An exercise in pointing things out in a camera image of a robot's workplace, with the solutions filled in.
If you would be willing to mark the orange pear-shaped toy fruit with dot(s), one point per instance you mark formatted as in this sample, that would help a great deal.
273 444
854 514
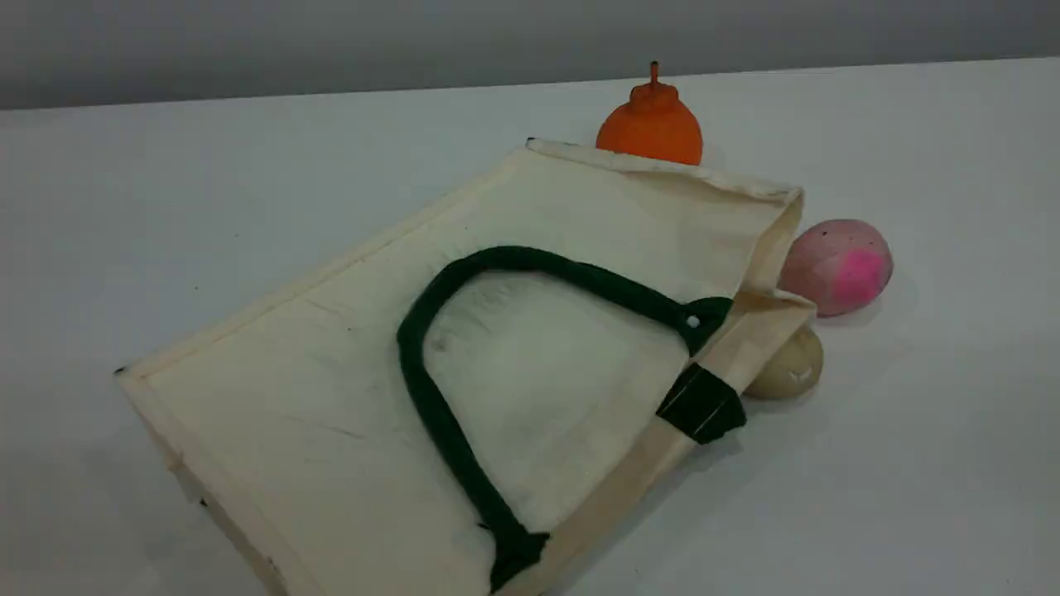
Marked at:
650 132

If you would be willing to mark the round beige bun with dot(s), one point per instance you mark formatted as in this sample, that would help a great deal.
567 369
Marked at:
795 368

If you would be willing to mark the pink peach bun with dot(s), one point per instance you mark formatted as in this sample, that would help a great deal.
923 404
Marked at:
836 266

